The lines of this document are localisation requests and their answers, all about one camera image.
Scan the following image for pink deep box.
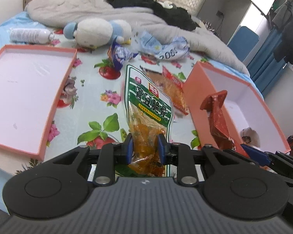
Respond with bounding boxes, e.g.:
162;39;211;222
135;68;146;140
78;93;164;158
183;61;291;153

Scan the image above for green yellow snack packet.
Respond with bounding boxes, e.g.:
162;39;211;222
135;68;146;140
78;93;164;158
122;65;173;177

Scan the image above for blue crumpled snack bag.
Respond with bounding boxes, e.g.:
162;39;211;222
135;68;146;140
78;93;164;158
108;41;138;71

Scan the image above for hanging dark clothes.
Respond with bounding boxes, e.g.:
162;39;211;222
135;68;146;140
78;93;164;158
272;0;293;65

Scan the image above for blue chair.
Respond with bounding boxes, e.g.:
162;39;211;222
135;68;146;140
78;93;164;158
228;26;259;62

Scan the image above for blue curtain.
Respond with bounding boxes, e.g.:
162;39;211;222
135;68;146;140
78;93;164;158
247;28;285;98

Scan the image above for pink shallow box lid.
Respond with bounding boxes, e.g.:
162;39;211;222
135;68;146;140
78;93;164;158
0;44;77;160

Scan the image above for snack packets inside box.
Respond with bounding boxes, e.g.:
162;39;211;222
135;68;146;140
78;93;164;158
240;127;260;148

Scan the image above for white blue plastic bag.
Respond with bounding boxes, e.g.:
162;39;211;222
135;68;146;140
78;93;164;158
131;30;190;61

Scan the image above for red clear spicy snack packet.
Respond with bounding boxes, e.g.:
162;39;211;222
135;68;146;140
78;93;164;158
144;66;189;115

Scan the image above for grey bedside shelf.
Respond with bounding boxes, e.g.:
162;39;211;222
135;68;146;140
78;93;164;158
198;0;251;44

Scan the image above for floral bed sheet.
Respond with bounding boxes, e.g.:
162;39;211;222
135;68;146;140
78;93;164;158
0;11;267;176

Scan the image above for grey blanket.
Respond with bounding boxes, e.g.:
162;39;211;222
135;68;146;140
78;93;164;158
25;0;249;75

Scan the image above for white blue plush toy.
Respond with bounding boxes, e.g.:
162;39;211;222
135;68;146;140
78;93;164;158
63;18;132;49

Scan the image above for black clothes pile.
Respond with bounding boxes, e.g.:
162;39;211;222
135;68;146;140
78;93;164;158
106;0;198;31

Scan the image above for white spray bottle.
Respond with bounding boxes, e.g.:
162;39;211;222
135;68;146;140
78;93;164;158
10;28;54;44

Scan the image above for dark red snack bag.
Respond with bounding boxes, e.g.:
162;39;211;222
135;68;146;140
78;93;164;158
200;90;241;151

